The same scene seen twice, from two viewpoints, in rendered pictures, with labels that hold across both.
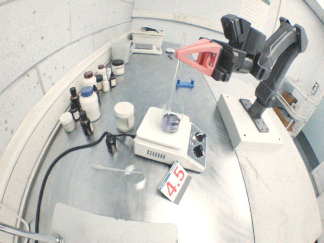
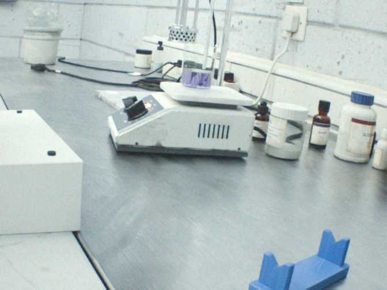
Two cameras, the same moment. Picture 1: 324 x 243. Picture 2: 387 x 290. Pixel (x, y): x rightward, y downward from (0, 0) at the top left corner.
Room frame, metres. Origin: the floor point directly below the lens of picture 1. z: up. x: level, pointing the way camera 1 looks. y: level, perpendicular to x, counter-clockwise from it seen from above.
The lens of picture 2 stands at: (0.96, -0.31, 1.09)
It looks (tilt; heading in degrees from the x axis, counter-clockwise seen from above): 14 degrees down; 157
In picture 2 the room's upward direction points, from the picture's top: 7 degrees clockwise
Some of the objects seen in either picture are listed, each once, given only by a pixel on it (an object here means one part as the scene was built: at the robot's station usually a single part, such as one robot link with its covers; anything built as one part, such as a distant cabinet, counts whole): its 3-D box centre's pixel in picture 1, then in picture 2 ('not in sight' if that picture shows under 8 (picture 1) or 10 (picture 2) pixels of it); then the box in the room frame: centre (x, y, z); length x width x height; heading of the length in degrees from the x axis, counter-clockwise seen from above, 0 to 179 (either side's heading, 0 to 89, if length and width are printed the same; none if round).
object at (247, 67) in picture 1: (239, 59); not in sight; (0.34, -0.16, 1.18); 0.07 x 0.06 x 0.07; 119
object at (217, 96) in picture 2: (164, 125); (204, 92); (0.27, -0.01, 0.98); 0.12 x 0.12 x 0.01; 83
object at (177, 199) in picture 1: (176, 182); not in sight; (0.14, -0.06, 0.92); 0.09 x 0.06 x 0.04; 158
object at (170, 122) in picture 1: (170, 117); (200, 65); (0.26, -0.02, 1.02); 0.06 x 0.05 x 0.08; 97
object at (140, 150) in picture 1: (171, 138); (184, 119); (0.26, -0.04, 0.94); 0.22 x 0.13 x 0.08; 83
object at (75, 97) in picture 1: (75, 99); not in sight; (0.35, 0.33, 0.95); 0.04 x 0.04 x 0.10
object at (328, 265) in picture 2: (185, 82); (306, 264); (0.68, -0.08, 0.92); 0.10 x 0.03 x 0.04; 110
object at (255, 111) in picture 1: (257, 108); not in sight; (0.46, -0.39, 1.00); 0.20 x 0.07 x 0.08; 14
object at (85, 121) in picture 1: (85, 122); (321, 123); (0.25, 0.23, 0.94); 0.03 x 0.03 x 0.08
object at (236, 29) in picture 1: (230, 36); not in sight; (0.31, -0.11, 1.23); 0.07 x 0.06 x 0.11; 29
